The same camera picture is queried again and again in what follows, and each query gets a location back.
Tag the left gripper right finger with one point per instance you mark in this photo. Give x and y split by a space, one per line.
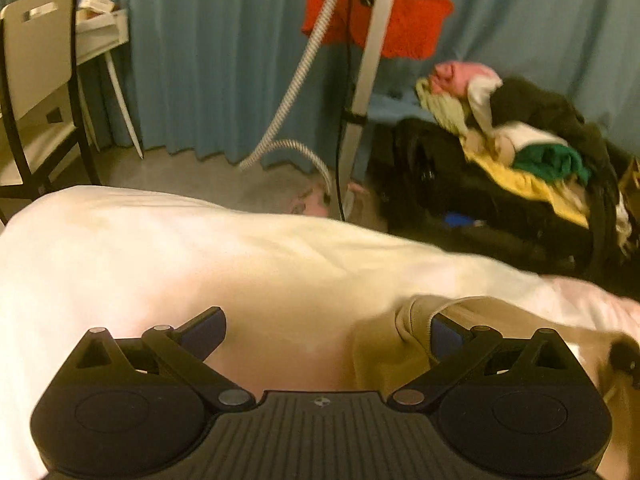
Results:
456 353

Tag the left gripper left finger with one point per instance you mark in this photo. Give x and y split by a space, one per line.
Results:
182 352

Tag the beige t-shirt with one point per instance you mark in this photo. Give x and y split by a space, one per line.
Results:
509 393

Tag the pile of mixed clothes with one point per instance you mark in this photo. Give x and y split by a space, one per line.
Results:
532 142

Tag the white pastel bed duvet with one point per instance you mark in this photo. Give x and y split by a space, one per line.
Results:
294 290

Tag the black suitcase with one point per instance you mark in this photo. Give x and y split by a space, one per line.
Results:
433 194

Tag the brown paper bag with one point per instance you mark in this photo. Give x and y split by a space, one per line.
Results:
629 186

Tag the garment steamer pole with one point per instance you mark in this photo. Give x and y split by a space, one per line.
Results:
356 117

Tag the white black chair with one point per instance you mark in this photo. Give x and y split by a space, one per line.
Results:
41 120

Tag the blue curtain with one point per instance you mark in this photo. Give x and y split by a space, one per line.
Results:
209 74

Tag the white desk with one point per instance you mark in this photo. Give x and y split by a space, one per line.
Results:
103 26

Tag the red garment on hanger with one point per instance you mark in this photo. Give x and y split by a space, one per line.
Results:
412 31

